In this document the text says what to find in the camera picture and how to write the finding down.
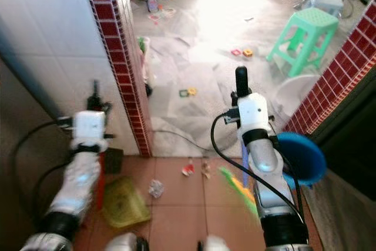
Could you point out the yellow-green plastic dustpan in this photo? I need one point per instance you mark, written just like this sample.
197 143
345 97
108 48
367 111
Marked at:
126 204

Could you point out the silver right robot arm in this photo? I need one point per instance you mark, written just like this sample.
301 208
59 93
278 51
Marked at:
267 166

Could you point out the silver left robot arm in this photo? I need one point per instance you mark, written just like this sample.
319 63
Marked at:
79 186

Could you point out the pink toy block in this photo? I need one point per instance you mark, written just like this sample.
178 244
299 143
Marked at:
235 52

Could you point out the orange toy block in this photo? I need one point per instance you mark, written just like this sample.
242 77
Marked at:
247 52

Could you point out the yellow toy block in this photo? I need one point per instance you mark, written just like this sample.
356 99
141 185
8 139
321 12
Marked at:
193 91

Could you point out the green toy block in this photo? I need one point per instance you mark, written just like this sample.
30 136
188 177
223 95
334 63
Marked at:
184 93

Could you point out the white plastic basin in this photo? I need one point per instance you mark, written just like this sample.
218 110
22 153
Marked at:
296 92

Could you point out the green white plastic item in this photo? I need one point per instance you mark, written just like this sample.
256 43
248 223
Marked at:
144 48

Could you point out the small brown litter scrap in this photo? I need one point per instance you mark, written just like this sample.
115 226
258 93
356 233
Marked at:
206 170

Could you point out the red and white wrapper scrap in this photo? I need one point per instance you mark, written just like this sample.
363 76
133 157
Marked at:
188 170

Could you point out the blue plastic basin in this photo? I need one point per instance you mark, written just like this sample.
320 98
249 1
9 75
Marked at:
302 157

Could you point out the green plastic stool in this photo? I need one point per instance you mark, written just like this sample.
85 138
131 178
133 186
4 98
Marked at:
311 18

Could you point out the crumpled white paper ball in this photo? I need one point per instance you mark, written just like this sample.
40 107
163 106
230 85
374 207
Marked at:
156 188

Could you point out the grey box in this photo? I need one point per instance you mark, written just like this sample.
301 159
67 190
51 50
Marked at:
326 3

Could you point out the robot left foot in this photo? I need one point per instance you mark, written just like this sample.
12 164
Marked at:
123 243

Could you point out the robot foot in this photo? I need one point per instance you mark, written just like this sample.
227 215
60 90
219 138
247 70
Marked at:
123 243
216 244

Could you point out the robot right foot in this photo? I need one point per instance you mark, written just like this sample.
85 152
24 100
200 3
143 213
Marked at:
216 244

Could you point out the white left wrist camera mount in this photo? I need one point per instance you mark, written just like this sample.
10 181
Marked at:
89 126

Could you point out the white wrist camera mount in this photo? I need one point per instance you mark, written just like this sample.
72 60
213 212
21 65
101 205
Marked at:
254 113
89 126

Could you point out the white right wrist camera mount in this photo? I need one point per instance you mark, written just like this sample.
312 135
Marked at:
254 113

